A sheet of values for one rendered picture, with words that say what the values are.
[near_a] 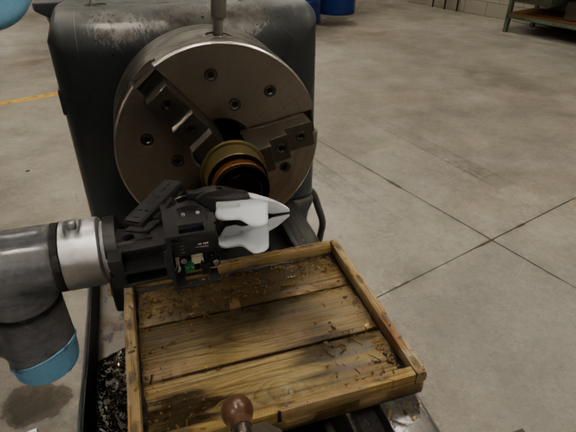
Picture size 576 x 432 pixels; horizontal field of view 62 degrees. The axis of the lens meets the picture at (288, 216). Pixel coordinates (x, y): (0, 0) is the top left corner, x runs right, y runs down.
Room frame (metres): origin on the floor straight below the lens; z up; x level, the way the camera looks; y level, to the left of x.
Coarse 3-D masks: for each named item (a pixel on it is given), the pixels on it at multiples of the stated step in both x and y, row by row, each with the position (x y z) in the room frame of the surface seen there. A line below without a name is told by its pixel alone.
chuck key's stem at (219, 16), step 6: (216, 0) 0.71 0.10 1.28; (222, 0) 0.72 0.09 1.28; (216, 6) 0.71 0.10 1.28; (222, 6) 0.72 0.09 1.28; (210, 12) 0.72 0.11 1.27; (216, 12) 0.71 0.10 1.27; (222, 12) 0.72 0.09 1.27; (216, 18) 0.71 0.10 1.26; (222, 18) 0.72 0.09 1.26; (216, 24) 0.72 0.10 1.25; (222, 24) 0.72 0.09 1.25; (216, 30) 0.72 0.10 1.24; (222, 30) 0.72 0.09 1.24; (222, 36) 0.72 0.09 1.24
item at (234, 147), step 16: (224, 144) 0.59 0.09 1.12; (240, 144) 0.60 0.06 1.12; (208, 160) 0.58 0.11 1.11; (224, 160) 0.56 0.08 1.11; (240, 160) 0.55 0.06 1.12; (256, 160) 0.57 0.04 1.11; (208, 176) 0.55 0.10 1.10; (224, 176) 0.53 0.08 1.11; (240, 176) 0.63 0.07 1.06; (256, 176) 0.54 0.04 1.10; (256, 192) 0.58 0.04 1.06
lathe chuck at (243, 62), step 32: (192, 32) 0.74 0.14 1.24; (224, 32) 0.75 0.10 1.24; (160, 64) 0.65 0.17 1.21; (192, 64) 0.67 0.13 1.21; (224, 64) 0.68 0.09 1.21; (256, 64) 0.69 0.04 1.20; (128, 96) 0.64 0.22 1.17; (192, 96) 0.67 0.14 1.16; (224, 96) 0.68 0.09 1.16; (256, 96) 0.69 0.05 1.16; (288, 96) 0.71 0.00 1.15; (128, 128) 0.64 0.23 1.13; (160, 128) 0.65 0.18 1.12; (128, 160) 0.63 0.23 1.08; (160, 160) 0.65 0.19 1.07; (192, 160) 0.66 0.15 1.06; (288, 160) 0.71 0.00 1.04; (288, 192) 0.71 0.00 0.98
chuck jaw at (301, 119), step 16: (304, 112) 0.72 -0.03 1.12; (240, 128) 0.69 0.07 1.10; (256, 128) 0.68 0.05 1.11; (272, 128) 0.68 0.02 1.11; (288, 128) 0.67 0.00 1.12; (304, 128) 0.67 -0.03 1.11; (256, 144) 0.63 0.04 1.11; (272, 144) 0.64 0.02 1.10; (288, 144) 0.65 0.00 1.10; (304, 144) 0.67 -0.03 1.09; (272, 160) 0.62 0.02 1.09
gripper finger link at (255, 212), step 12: (216, 204) 0.47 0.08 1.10; (228, 204) 0.47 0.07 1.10; (240, 204) 0.48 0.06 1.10; (252, 204) 0.48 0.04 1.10; (264, 204) 0.48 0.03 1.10; (276, 204) 0.49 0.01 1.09; (216, 216) 0.46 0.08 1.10; (228, 216) 0.45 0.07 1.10; (240, 216) 0.45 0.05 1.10; (252, 216) 0.46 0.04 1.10; (264, 216) 0.46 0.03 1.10
